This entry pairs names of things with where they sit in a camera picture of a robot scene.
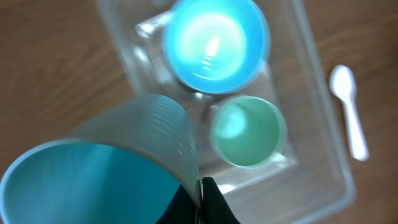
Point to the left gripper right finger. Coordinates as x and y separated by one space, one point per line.
214 207

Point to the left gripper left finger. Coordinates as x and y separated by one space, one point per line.
181 209

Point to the blue plastic cup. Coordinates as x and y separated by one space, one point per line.
123 166

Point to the green plastic cup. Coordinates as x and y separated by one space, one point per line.
246 131

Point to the blue plastic bowl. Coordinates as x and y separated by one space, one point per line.
216 46

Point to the pink plastic spoon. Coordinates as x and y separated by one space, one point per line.
343 86

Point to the clear plastic container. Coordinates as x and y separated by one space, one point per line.
309 179

